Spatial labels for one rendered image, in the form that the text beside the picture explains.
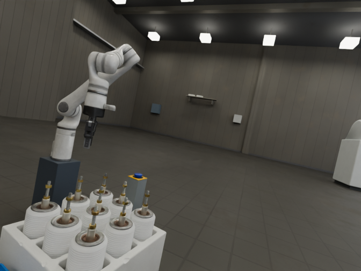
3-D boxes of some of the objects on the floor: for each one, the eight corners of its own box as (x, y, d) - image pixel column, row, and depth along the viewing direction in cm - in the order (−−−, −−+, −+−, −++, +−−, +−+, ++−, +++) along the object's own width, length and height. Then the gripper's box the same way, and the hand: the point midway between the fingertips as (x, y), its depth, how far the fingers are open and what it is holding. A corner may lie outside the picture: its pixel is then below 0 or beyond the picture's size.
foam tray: (-8, 279, 63) (1, 226, 62) (95, 233, 98) (101, 198, 97) (62, 370, 45) (77, 297, 44) (158, 274, 79) (166, 232, 79)
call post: (115, 235, 99) (127, 176, 98) (125, 230, 105) (136, 174, 104) (125, 242, 96) (138, 180, 94) (135, 236, 102) (147, 178, 101)
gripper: (86, 104, 80) (79, 142, 81) (81, 102, 66) (72, 148, 66) (106, 108, 83) (99, 145, 83) (104, 107, 68) (96, 151, 69)
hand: (87, 143), depth 75 cm, fingers open, 6 cm apart
